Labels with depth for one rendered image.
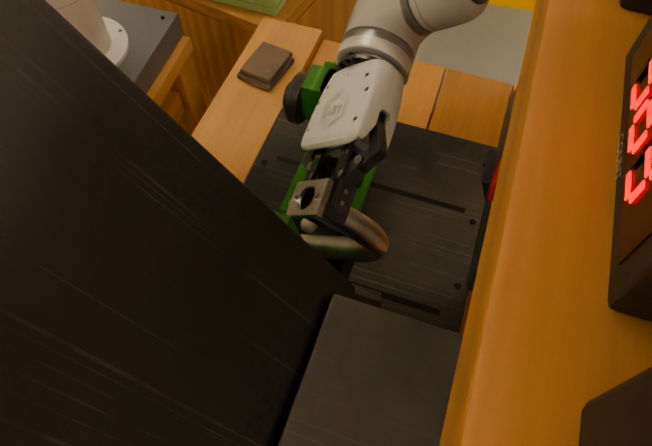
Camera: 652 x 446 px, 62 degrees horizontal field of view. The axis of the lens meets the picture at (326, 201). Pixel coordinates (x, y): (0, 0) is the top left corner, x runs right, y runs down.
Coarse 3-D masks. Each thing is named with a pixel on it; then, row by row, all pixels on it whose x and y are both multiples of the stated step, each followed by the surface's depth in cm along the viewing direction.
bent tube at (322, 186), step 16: (304, 192) 56; (320, 192) 53; (288, 208) 56; (304, 208) 54; (320, 208) 52; (352, 208) 57; (336, 224) 56; (352, 224) 56; (368, 224) 57; (320, 240) 72; (336, 240) 70; (352, 240) 68; (368, 240) 58; (384, 240) 60; (336, 256) 70; (352, 256) 67; (368, 256) 63
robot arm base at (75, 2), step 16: (48, 0) 97; (64, 0) 97; (80, 0) 100; (64, 16) 100; (80, 16) 102; (96, 16) 106; (96, 32) 107; (112, 32) 115; (112, 48) 112; (128, 48) 114
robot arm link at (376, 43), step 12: (348, 36) 58; (360, 36) 57; (372, 36) 57; (384, 36) 57; (348, 48) 58; (360, 48) 57; (372, 48) 56; (384, 48) 56; (396, 48) 57; (408, 48) 58; (336, 60) 61; (384, 60) 57; (396, 60) 57; (408, 60) 58; (408, 72) 59
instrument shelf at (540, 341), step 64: (576, 0) 25; (576, 64) 23; (512, 128) 24; (576, 128) 21; (512, 192) 20; (576, 192) 19; (512, 256) 18; (576, 256) 18; (512, 320) 17; (576, 320) 17; (640, 320) 17; (512, 384) 16; (576, 384) 16
